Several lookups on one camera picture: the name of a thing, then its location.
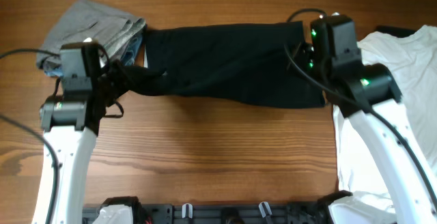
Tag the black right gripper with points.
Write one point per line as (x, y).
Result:
(302, 50)

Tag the white t-shirt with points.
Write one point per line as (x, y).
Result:
(412, 63)

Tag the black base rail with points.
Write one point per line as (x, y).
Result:
(264, 212)

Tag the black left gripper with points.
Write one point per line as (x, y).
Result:
(117, 71)

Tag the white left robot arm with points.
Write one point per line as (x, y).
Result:
(70, 122)

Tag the folded blue denim jeans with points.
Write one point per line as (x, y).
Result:
(127, 55)

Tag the black shorts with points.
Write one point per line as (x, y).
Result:
(243, 62)

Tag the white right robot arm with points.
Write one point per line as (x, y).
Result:
(370, 99)

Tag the folded grey garment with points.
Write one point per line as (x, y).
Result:
(110, 27)

